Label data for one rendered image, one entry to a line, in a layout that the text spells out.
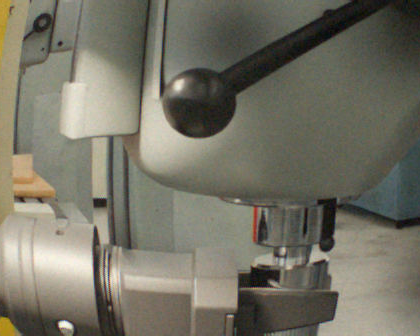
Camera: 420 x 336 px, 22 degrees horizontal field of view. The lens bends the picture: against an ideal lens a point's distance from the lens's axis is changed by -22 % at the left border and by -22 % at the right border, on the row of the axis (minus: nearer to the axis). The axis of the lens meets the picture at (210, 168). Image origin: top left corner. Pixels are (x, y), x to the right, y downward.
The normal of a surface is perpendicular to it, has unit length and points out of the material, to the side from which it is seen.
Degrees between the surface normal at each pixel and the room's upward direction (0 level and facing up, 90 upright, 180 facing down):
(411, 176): 90
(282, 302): 90
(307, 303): 90
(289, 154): 123
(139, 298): 90
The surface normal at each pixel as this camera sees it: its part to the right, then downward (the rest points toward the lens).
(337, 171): 0.26, 0.66
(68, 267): 0.02, -0.40
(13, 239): 0.03, -0.65
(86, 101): 0.32, 0.11
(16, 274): 0.02, -0.19
